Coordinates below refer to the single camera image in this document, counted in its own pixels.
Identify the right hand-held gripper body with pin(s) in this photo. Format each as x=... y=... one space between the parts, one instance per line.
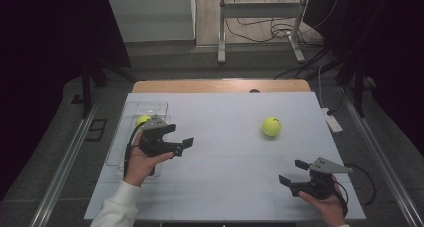
x=320 y=180

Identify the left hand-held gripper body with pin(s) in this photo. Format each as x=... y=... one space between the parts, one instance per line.
x=151 y=142

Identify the clear plastic container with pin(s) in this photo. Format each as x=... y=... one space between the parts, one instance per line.
x=133 y=110

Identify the yellow tennis ball black print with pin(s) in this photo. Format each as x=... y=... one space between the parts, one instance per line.
x=271 y=127

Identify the person's left hand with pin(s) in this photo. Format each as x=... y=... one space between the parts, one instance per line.
x=141 y=167

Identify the person's right hand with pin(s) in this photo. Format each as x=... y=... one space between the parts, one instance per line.
x=328 y=208

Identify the white power strip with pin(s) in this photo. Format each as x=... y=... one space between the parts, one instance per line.
x=332 y=120

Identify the black metal stand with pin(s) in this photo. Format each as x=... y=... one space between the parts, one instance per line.
x=358 y=90
x=87 y=87

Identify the white cabinet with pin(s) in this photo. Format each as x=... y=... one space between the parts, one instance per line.
x=150 y=17

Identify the dark curtain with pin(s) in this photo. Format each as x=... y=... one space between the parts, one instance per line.
x=43 y=53
x=393 y=53

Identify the aluminium rail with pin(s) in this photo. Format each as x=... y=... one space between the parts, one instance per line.
x=63 y=167
x=383 y=167

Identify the white metal desk frame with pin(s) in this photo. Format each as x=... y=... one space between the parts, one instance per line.
x=260 y=10

